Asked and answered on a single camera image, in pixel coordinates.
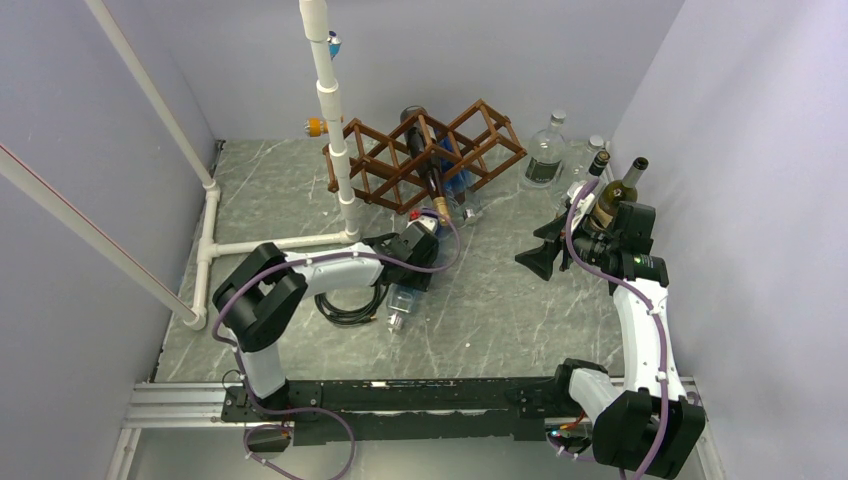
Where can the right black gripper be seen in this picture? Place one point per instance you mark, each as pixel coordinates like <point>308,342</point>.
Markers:
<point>540,259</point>

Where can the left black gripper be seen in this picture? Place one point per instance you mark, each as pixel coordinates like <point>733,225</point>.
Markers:
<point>420,281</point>

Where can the blue glass bottle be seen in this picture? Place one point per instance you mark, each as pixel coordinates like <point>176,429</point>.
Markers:
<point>401,303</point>
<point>463,202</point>

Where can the dark green wine bottle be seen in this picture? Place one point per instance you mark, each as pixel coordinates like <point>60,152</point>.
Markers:
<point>613,194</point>

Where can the clear square glass bottle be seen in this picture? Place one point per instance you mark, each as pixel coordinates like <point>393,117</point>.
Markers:
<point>579,157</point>

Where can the clear bottle red label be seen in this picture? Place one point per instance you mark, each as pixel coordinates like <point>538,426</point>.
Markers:
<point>545,153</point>

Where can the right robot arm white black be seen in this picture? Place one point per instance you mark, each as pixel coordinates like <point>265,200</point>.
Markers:
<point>646,426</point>

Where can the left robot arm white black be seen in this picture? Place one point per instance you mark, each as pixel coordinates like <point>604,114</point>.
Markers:
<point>257,301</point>

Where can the brown wooden wine rack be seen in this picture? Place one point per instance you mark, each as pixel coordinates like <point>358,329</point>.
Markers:
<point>481,140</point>

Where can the dark bottle gold cap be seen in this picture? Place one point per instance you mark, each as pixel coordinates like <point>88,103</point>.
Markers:
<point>430,170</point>

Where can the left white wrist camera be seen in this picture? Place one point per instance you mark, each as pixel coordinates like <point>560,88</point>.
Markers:
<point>426,219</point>

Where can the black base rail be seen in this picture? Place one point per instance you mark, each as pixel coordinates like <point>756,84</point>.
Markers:
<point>519,408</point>

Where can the white pvc pipe frame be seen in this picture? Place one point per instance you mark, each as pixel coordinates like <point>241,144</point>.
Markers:
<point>323,43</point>

